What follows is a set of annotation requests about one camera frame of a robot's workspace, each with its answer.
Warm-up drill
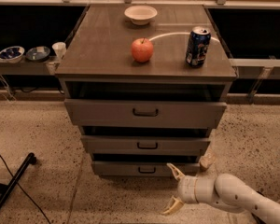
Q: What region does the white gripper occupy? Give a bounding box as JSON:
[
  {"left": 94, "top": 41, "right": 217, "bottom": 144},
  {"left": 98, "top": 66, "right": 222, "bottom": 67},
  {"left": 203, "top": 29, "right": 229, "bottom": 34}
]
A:
[{"left": 161, "top": 163, "right": 198, "bottom": 216}]

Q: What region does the grey bottom drawer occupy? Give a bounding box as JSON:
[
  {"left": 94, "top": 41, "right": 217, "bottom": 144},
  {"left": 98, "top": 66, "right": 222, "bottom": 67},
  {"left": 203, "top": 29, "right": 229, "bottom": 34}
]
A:
[{"left": 91, "top": 161, "right": 201, "bottom": 178}]

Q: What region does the grey drawer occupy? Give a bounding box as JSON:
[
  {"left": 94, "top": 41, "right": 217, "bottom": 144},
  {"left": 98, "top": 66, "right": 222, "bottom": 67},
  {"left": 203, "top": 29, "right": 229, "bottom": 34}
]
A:
[
  {"left": 81, "top": 135, "right": 210, "bottom": 156},
  {"left": 91, "top": 161, "right": 201, "bottom": 178},
  {"left": 64, "top": 99, "right": 227, "bottom": 129}
]

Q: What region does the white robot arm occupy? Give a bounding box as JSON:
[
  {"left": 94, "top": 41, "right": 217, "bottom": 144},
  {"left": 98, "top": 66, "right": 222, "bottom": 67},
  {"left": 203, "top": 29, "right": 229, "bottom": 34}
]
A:
[{"left": 162, "top": 163, "right": 280, "bottom": 224}]

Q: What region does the grey drawer cabinet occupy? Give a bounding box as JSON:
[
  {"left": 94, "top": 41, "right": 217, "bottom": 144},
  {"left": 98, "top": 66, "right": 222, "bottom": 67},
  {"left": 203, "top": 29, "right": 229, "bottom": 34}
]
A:
[{"left": 56, "top": 5, "right": 236, "bottom": 175}]

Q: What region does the grey middle drawer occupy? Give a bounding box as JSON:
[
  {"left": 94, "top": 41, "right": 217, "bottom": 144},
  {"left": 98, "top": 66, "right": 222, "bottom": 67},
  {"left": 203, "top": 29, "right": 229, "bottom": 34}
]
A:
[{"left": 81, "top": 135, "right": 210, "bottom": 156}]

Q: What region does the grey top drawer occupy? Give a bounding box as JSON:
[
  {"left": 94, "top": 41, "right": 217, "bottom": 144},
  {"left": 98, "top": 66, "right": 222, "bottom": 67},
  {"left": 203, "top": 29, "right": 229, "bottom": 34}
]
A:
[{"left": 64, "top": 99, "right": 227, "bottom": 129}]

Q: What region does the red apple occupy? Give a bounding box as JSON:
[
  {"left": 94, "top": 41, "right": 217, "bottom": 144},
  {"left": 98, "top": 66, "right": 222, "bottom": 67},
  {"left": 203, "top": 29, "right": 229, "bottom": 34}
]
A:
[{"left": 131, "top": 38, "right": 154, "bottom": 63}]

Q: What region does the blue soda can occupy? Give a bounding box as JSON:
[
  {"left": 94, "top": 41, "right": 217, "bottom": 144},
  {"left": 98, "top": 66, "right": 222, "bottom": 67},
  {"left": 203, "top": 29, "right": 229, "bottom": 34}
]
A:
[{"left": 185, "top": 26, "right": 211, "bottom": 68}]

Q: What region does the low side shelf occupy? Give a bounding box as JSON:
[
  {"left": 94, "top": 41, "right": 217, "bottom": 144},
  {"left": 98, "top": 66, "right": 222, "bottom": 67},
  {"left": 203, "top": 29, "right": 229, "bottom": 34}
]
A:
[{"left": 0, "top": 56, "right": 60, "bottom": 76}]

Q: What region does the white paper bowl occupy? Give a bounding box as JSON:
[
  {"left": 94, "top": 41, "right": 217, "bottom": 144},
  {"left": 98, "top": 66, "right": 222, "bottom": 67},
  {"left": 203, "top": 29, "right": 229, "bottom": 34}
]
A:
[{"left": 124, "top": 6, "right": 158, "bottom": 25}]

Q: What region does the black stand leg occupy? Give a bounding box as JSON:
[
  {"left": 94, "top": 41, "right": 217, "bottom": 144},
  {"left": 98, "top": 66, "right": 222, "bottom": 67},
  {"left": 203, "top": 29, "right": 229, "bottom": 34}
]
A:
[{"left": 0, "top": 153, "right": 36, "bottom": 209}]

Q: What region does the white paper cup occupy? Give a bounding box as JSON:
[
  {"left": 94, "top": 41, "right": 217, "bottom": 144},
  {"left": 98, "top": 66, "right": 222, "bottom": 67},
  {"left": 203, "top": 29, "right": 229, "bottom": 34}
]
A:
[{"left": 52, "top": 42, "right": 66, "bottom": 60}]

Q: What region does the dark blue bowl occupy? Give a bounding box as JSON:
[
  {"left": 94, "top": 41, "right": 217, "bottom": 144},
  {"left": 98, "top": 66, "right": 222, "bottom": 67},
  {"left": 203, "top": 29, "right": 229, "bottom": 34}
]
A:
[{"left": 25, "top": 46, "right": 50, "bottom": 62}]

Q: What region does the blue patterned bowl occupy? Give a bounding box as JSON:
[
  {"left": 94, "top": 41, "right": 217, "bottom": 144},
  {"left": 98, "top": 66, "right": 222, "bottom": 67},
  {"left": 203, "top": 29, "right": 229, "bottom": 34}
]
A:
[{"left": 0, "top": 46, "right": 25, "bottom": 63}]

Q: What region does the black floor cable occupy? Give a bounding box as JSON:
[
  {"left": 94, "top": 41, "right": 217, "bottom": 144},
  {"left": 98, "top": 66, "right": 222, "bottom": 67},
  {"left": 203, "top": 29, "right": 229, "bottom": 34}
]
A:
[{"left": 0, "top": 144, "right": 51, "bottom": 224}]

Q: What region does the white cable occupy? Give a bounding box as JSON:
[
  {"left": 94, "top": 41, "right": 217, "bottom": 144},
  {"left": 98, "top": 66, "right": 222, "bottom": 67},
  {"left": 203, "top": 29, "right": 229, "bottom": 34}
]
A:
[{"left": 0, "top": 59, "right": 17, "bottom": 103}]

